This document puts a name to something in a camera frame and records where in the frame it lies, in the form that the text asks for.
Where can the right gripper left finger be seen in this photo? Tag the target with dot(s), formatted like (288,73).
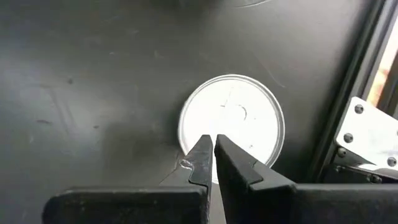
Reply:
(140,205)

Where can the metal mounting plate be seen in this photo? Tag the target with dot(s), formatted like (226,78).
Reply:
(370,133)

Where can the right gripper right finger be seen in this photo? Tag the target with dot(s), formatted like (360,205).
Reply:
(280,205)

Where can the silver can dark blue label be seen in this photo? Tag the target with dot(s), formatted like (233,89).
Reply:
(231,115)

